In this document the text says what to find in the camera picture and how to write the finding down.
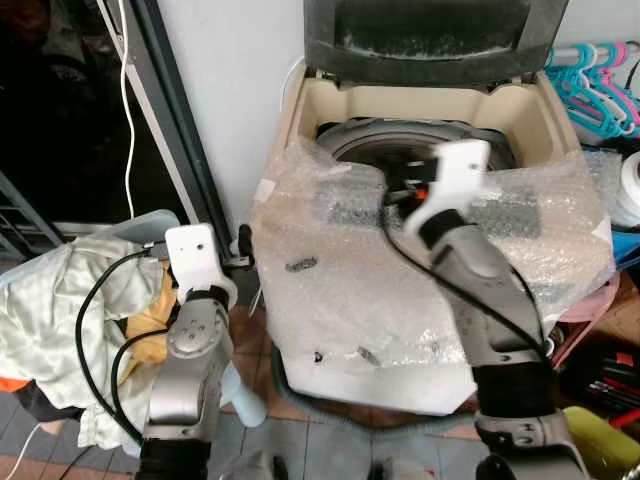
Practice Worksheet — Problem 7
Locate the beige top-load washing machine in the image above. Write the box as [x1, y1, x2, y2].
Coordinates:
[262, 58, 617, 417]

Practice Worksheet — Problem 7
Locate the teal plastic clothes hanger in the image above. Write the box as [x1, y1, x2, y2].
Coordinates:
[544, 44, 629, 142]

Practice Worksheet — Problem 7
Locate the pink plastic clothes hanger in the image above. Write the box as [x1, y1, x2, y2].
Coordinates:
[598, 41, 640, 129]

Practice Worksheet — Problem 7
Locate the clear bubble wrap sheet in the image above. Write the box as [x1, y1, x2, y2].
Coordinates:
[249, 138, 617, 383]

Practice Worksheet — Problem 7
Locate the light blue laundry basket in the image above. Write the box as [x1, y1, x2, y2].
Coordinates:
[0, 209, 183, 293]

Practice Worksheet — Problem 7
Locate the yellow cloth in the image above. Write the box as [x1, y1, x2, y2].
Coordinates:
[122, 264, 183, 369]

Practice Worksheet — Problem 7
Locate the dark grey washer lid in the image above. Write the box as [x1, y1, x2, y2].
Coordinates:
[302, 0, 570, 89]

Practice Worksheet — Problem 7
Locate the blue plastic basin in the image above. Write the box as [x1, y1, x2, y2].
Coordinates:
[609, 226, 640, 273]

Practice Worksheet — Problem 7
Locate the white jar with green lid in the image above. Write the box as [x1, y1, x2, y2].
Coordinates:
[614, 150, 640, 230]

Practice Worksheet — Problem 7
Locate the pink plastic basin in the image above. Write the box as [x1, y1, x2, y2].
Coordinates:
[548, 272, 623, 369]

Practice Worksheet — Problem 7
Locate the black case with red labels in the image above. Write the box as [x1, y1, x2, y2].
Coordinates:
[558, 338, 640, 413]

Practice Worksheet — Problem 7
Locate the orange cloth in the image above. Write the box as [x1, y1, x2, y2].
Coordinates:
[0, 374, 33, 394]

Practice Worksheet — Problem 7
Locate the yellow-green plastic bin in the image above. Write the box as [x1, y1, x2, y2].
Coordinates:
[560, 404, 640, 480]

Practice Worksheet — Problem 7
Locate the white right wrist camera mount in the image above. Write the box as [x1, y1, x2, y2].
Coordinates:
[404, 139, 492, 238]

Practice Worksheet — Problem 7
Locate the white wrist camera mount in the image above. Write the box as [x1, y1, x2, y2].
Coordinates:
[404, 139, 492, 238]
[164, 223, 239, 307]

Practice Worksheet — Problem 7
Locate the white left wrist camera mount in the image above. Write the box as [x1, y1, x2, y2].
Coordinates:
[164, 223, 239, 307]

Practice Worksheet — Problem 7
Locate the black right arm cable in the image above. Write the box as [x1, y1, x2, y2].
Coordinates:
[379, 192, 553, 363]

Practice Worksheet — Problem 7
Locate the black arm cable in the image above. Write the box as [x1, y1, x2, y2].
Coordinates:
[74, 243, 179, 447]
[379, 192, 553, 363]

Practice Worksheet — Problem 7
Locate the dark grey door frame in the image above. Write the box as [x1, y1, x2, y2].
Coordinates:
[94, 0, 239, 253]

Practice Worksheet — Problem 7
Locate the thin white wall cable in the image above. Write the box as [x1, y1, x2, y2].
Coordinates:
[116, 0, 138, 219]

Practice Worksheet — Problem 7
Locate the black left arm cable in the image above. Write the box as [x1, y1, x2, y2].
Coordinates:
[74, 243, 179, 447]

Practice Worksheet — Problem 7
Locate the red handle stick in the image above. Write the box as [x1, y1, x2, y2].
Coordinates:
[604, 404, 640, 429]

